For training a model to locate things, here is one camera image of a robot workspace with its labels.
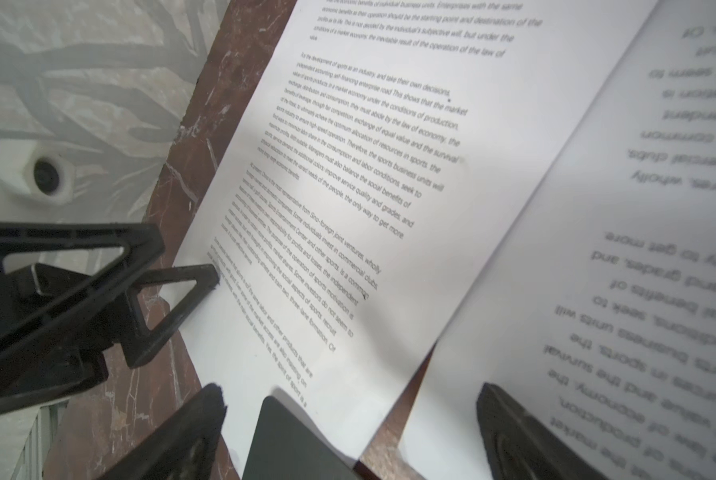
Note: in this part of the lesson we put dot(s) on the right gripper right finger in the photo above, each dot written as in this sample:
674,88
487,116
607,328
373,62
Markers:
519,446

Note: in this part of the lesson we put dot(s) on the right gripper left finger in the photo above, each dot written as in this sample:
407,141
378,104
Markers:
183,447

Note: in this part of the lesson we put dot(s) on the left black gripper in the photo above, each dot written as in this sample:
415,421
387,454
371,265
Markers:
22,372

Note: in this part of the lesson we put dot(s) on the printed paper sheet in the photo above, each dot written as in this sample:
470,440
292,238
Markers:
386,150

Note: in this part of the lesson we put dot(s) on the beige black ring binder folder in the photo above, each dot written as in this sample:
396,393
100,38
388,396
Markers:
283,447

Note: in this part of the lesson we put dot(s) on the centre back printed sheet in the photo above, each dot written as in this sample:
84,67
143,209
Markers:
597,313

